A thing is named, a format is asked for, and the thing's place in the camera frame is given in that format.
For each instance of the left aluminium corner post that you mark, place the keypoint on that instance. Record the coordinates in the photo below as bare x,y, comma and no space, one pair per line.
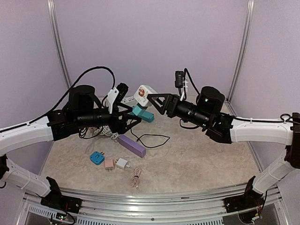
57,42

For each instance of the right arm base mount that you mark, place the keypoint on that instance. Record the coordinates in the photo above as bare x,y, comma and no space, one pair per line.
247,200

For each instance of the blue plug adapter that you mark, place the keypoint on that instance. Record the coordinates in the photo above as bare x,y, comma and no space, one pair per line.
97,157

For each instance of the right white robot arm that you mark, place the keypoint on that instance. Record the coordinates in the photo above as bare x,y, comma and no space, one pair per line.
225,128

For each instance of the teal rectangular power block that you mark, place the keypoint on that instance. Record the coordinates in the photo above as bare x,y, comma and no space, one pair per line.
146,116

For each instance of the pink plug adapter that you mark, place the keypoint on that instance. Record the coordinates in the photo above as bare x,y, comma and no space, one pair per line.
109,164

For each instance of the right aluminium corner post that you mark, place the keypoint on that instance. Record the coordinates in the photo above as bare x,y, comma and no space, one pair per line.
242,50

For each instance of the aluminium corner post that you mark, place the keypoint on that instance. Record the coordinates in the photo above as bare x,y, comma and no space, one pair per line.
57,42
242,50

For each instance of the purple rectangular power block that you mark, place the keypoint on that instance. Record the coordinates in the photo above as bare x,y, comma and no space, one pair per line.
132,146

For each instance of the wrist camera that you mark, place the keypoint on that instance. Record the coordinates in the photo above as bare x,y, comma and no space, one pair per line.
116,94
181,84

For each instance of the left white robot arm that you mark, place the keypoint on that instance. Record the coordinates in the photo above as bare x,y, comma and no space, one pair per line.
83,110

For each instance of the white cube socket with sticker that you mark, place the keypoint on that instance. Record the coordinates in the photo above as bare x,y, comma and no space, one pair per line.
141,95

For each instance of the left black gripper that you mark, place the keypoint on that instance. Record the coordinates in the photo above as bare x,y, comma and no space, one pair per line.
121,127

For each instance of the white usb charger plug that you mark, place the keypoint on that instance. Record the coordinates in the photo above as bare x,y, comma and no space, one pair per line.
121,163

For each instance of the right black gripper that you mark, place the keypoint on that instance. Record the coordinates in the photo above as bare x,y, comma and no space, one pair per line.
171,101

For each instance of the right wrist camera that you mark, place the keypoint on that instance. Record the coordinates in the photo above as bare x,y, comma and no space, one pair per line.
181,84

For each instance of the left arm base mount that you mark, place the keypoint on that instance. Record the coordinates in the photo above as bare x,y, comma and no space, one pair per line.
55,199

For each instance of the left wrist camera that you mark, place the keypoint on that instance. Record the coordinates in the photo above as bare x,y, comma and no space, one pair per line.
116,94

